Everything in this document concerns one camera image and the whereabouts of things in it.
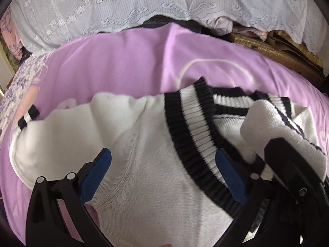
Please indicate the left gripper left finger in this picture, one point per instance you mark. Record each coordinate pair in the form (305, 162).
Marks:
(45, 225)

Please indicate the white black-trimmed knit sweater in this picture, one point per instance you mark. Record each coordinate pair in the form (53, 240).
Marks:
(163, 186)

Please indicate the pink floral pillow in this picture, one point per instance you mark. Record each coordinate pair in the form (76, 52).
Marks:
(10, 35)

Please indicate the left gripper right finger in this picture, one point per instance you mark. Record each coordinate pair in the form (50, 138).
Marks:
(249, 192)

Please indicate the purple printed bed sheet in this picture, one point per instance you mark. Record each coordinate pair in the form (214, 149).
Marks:
(141, 62)

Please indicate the brown woven bamboo mat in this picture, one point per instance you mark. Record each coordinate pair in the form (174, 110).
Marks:
(280, 48)

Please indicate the white lace cover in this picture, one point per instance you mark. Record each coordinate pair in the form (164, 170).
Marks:
(44, 25)

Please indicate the purple floral white sheet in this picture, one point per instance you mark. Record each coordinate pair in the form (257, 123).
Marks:
(20, 84)

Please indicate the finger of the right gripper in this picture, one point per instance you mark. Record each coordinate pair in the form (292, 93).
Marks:
(288, 164)

